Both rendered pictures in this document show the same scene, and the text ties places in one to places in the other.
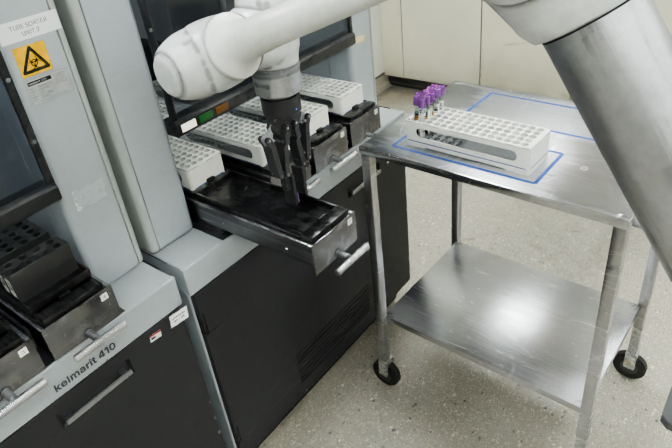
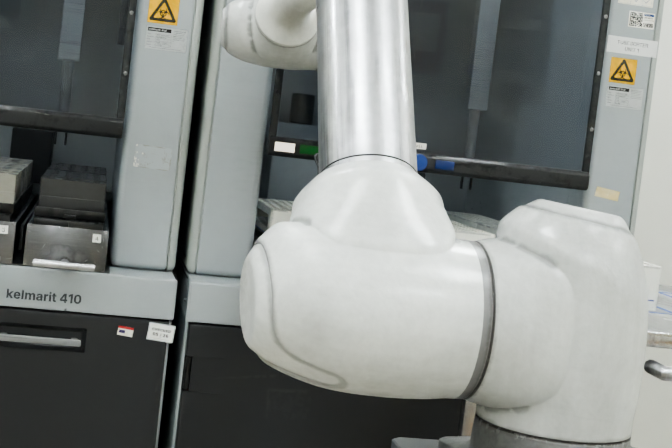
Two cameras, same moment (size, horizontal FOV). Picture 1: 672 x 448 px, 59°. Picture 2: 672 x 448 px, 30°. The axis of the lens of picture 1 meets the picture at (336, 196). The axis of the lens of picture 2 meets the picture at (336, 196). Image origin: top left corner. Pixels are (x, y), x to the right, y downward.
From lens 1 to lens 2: 1.38 m
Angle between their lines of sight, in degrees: 46
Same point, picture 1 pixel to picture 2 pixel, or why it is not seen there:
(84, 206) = (141, 165)
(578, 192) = not seen: hidden behind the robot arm
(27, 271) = (58, 184)
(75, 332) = (53, 251)
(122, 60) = not seen: hidden behind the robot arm
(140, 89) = (251, 87)
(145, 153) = (227, 153)
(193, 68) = (238, 17)
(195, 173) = (280, 218)
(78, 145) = (165, 104)
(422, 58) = not seen: outside the picture
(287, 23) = not seen: outside the picture
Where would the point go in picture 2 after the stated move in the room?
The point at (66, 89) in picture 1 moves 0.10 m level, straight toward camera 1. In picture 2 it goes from (179, 49) to (157, 43)
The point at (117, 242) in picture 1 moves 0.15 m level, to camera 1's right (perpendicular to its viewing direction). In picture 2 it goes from (154, 226) to (215, 238)
